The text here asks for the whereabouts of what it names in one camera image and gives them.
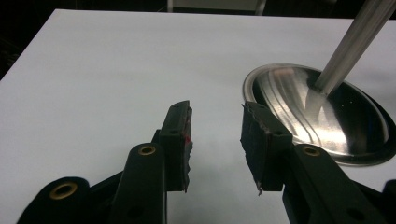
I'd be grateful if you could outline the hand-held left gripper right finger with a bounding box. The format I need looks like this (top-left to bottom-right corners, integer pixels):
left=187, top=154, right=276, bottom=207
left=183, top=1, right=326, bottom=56
left=239, top=100, right=294, bottom=197

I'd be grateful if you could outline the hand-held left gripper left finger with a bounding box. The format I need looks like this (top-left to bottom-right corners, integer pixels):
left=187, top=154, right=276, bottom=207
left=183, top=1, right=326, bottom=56
left=151, top=99, right=194, bottom=193

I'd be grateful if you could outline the white table sheet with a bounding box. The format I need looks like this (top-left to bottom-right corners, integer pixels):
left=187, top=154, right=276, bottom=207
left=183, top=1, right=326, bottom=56
left=0, top=8, right=396, bottom=224

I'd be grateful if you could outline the steel utensil rack stand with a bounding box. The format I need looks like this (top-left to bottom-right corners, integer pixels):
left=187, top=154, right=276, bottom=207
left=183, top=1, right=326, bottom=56
left=242, top=0, right=396, bottom=168

